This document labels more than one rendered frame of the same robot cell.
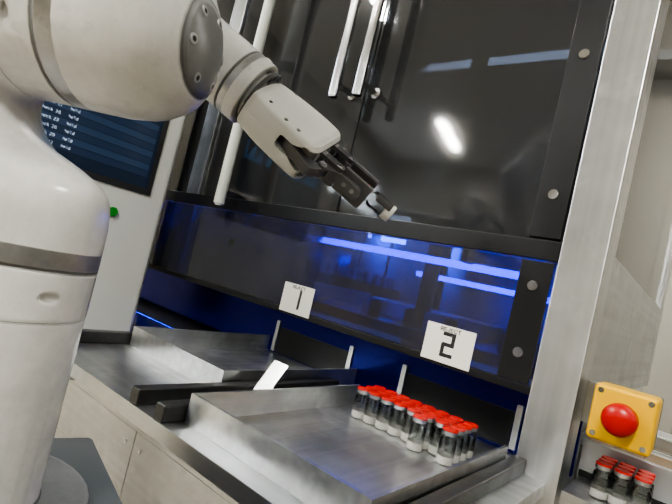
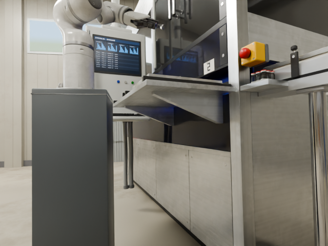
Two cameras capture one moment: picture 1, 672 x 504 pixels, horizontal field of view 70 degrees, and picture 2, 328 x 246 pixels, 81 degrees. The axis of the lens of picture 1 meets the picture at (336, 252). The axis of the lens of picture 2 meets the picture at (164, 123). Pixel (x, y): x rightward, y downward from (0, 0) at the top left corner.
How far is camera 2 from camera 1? 0.61 m
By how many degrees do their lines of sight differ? 27
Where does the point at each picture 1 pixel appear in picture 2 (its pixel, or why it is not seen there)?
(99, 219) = (88, 37)
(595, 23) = not seen: outside the picture
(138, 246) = not seen: hidden behind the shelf
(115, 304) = not seen: hidden behind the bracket
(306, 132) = (135, 16)
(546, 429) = (233, 71)
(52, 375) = (87, 64)
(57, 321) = (84, 54)
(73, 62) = (75, 10)
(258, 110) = (125, 16)
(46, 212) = (77, 34)
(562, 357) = (233, 48)
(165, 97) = (89, 9)
